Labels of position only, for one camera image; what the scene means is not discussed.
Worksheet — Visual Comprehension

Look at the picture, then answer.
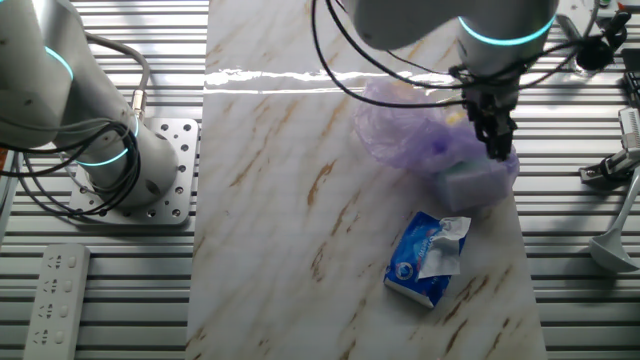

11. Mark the silver depth camera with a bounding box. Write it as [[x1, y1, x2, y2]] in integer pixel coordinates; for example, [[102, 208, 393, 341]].
[[617, 106, 640, 152]]

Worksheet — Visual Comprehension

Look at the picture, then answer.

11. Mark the black cable bundle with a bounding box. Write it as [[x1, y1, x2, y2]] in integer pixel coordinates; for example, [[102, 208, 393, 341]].
[[0, 118, 145, 220]]

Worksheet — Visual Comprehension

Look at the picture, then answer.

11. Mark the blue tissue pack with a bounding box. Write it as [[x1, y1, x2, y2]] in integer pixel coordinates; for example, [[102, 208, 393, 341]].
[[382, 209, 473, 310]]

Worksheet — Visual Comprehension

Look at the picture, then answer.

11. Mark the grey round disc stand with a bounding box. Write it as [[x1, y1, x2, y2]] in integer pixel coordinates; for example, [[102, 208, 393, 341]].
[[588, 167, 640, 274]]

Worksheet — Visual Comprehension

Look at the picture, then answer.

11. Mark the marble pattern table mat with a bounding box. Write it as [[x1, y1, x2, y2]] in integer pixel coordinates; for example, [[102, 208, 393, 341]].
[[184, 0, 549, 360]]

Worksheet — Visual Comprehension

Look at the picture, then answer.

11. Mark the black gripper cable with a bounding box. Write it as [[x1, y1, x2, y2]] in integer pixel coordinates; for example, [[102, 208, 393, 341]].
[[309, 0, 624, 110]]

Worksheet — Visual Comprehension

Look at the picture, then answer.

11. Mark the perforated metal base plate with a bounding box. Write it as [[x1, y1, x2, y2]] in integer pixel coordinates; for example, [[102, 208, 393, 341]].
[[68, 117, 201, 227]]

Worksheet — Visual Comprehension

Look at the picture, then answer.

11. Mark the clear spray bottle black cap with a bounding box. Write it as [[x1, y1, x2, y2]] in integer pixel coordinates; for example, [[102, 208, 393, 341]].
[[573, 9, 633, 72]]

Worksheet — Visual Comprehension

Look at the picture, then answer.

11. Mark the white power strip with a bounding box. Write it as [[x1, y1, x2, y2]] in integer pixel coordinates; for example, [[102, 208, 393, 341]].
[[22, 243, 93, 360]]

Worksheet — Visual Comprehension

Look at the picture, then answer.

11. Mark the black keyboard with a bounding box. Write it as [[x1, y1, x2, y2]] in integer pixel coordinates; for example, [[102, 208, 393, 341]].
[[621, 47, 640, 109]]

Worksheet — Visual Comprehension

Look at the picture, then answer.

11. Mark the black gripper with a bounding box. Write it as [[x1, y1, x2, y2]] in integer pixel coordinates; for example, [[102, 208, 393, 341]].
[[461, 81, 522, 162]]

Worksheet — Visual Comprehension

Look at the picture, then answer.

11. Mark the purple translucent plastic bag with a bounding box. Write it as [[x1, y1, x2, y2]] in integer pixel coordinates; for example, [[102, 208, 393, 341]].
[[353, 77, 521, 214]]

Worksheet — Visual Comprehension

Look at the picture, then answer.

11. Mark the thick grey cable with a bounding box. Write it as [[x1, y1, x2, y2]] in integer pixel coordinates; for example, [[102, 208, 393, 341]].
[[83, 31, 152, 124]]

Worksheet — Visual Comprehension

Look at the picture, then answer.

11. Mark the white rectangular pack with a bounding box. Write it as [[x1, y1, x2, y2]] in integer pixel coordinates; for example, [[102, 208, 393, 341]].
[[433, 158, 512, 213]]

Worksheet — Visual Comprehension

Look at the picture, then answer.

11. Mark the silver clamp bracket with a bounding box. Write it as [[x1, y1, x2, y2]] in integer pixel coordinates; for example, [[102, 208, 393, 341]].
[[578, 148, 640, 185]]

